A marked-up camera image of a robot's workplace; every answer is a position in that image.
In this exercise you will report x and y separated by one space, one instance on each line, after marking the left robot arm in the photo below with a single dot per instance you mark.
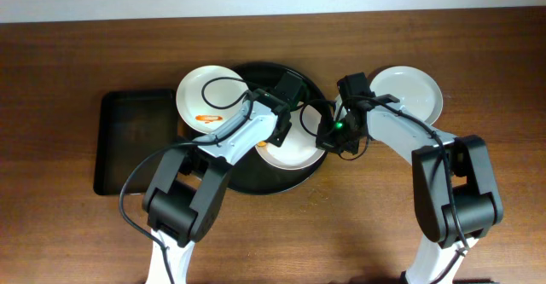
187 190

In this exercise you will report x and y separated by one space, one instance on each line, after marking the black round tray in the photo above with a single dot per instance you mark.
251 174

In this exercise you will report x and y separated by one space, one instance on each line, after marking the pale blue plate front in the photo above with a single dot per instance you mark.
416 90

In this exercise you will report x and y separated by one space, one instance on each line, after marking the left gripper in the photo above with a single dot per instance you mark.
282 128

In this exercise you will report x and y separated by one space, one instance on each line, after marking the black rectangular tray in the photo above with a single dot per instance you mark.
132 125

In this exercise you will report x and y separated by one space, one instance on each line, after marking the white plate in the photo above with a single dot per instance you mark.
298 150
195 112

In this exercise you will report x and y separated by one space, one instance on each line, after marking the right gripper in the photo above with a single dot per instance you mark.
335 139

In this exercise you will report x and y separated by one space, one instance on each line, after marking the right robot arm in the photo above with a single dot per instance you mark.
456 198

